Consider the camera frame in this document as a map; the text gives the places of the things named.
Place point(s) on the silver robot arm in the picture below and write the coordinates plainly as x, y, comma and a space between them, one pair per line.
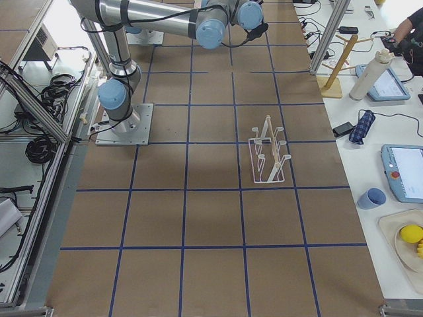
143, 23

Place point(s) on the dusty blue cup on desk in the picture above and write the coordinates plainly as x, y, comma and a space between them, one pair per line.
372, 198

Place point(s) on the black webcam, wrist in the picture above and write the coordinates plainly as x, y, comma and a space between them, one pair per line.
257, 32

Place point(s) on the black wallet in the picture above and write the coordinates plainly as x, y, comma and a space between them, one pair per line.
343, 129

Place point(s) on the wooden stand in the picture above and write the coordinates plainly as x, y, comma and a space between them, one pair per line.
330, 87

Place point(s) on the folded plaid umbrella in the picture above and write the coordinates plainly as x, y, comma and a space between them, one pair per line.
362, 128

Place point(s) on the blue teach pendant tablet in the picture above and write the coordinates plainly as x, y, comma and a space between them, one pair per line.
388, 87

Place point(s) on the white paper roll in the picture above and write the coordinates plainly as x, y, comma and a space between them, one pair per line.
373, 70

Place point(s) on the grey box device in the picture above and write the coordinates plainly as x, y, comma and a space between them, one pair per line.
43, 48

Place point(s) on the yellow lemon toy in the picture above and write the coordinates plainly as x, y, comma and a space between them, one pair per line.
411, 233

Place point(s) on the cream tray on desk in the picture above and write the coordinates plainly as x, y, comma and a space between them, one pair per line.
389, 226

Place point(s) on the beige oval plate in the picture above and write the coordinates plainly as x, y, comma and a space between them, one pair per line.
407, 253

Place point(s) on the yellow toy piece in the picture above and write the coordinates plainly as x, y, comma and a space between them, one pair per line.
419, 249

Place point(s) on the white wire dish rack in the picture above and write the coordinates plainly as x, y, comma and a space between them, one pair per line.
266, 159

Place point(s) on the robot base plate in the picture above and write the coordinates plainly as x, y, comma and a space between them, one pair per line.
133, 131

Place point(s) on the aluminium frame post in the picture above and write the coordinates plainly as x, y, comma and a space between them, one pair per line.
330, 30

